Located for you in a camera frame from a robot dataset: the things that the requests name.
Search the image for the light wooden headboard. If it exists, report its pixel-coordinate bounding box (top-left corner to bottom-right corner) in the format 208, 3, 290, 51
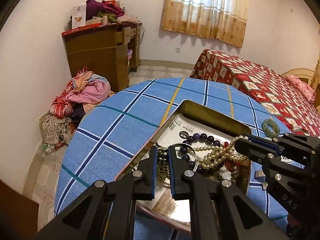
281, 55, 320, 90

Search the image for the brown wooden desk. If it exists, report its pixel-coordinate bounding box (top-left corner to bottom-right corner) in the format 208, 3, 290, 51
62, 22, 141, 93

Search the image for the gold metal tray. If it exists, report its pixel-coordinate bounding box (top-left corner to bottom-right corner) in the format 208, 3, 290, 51
114, 99, 252, 235

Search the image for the purple garment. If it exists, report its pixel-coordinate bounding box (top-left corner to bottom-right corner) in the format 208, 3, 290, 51
86, 0, 103, 20

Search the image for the red knot charm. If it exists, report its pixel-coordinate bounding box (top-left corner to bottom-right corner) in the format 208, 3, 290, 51
224, 141, 244, 170

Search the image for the flat red box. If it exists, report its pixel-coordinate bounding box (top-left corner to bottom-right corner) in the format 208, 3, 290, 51
62, 24, 103, 36

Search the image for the pale pink garment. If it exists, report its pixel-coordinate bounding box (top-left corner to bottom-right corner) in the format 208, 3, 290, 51
117, 15, 139, 24

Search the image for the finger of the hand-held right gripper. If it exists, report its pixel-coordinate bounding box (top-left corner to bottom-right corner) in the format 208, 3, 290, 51
234, 139, 285, 180
241, 133, 320, 154

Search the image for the thin silver bangle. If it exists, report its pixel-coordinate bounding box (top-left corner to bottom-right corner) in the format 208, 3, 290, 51
156, 142, 200, 187

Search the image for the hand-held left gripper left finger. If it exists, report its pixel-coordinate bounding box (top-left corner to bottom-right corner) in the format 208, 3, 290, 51
32, 146, 159, 240

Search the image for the pink pillow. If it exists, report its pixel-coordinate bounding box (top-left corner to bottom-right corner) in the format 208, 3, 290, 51
285, 74, 316, 103

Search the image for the heap of crumpled clothes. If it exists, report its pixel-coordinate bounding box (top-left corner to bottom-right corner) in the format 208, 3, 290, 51
39, 67, 115, 147

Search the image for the white printed paper card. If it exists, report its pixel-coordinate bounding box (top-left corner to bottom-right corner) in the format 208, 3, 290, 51
156, 115, 241, 180

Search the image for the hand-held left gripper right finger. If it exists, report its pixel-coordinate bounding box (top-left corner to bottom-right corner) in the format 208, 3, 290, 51
167, 145, 288, 240

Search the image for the grey-brown bead bracelet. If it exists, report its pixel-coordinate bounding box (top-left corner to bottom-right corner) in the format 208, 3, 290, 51
210, 165, 238, 183

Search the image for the brown wooden board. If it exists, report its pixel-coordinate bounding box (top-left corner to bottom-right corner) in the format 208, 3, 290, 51
0, 180, 40, 240

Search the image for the blue plaid tablecloth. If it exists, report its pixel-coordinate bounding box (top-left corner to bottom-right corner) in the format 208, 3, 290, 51
54, 77, 300, 240

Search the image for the dark purple bead bracelet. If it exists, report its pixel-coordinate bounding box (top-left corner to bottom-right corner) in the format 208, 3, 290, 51
180, 132, 222, 173

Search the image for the white pearl necklace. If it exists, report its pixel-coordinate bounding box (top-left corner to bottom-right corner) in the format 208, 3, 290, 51
194, 136, 249, 171

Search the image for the green jade bangle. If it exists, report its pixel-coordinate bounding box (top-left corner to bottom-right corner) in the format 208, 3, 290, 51
262, 119, 280, 138

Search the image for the magenta garment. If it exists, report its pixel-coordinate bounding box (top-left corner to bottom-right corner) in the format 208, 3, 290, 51
101, 0, 125, 16

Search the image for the dark shiny bead bracelet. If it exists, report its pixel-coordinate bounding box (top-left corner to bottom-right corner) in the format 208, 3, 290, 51
156, 147, 171, 182

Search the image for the dark cable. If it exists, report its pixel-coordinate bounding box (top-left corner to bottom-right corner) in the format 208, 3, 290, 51
137, 22, 146, 44

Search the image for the bed with red patterned bedspread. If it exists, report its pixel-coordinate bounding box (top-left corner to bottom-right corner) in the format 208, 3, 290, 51
189, 49, 320, 138

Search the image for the white upright box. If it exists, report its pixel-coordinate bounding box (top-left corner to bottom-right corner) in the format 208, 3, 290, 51
71, 3, 87, 29

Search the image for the beige patterned curtain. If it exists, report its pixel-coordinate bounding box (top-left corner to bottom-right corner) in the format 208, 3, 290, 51
161, 0, 250, 48

